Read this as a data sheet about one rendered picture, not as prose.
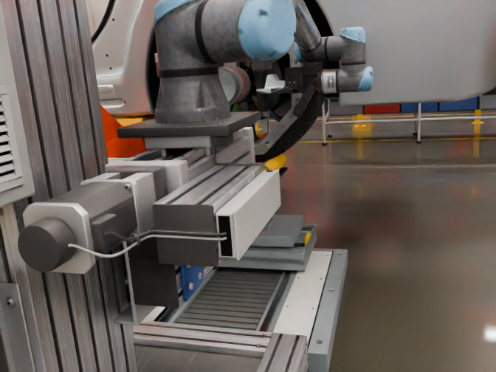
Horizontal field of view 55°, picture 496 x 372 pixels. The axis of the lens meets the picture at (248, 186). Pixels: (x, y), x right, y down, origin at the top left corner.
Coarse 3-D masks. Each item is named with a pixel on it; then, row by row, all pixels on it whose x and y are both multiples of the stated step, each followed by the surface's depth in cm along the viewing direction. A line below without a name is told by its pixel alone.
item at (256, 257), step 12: (312, 228) 227; (300, 240) 215; (312, 240) 216; (252, 252) 200; (264, 252) 198; (276, 252) 197; (288, 252) 196; (300, 252) 199; (228, 264) 204; (240, 264) 202; (252, 264) 201; (264, 264) 199; (276, 264) 198; (288, 264) 197; (300, 264) 195
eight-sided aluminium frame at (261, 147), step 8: (296, 64) 174; (296, 96) 177; (296, 104) 177; (288, 112) 179; (280, 120) 180; (288, 120) 180; (280, 128) 181; (272, 136) 183; (280, 136) 186; (256, 144) 186; (264, 144) 184; (272, 144) 184; (256, 152) 186; (264, 152) 185
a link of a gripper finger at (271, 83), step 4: (268, 76) 154; (272, 76) 154; (268, 80) 154; (272, 80) 154; (276, 80) 154; (268, 84) 154; (272, 84) 154; (276, 84) 154; (280, 84) 154; (264, 88) 155; (268, 88) 154; (272, 88) 154; (276, 88) 154; (260, 92) 157; (264, 92) 155; (268, 92) 154
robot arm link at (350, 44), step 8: (344, 32) 145; (352, 32) 144; (360, 32) 144; (328, 40) 148; (336, 40) 147; (344, 40) 145; (352, 40) 144; (360, 40) 144; (328, 48) 148; (336, 48) 147; (344, 48) 146; (352, 48) 145; (360, 48) 145; (328, 56) 149; (336, 56) 148; (344, 56) 147; (352, 56) 145; (360, 56) 145; (344, 64) 147; (352, 64) 146
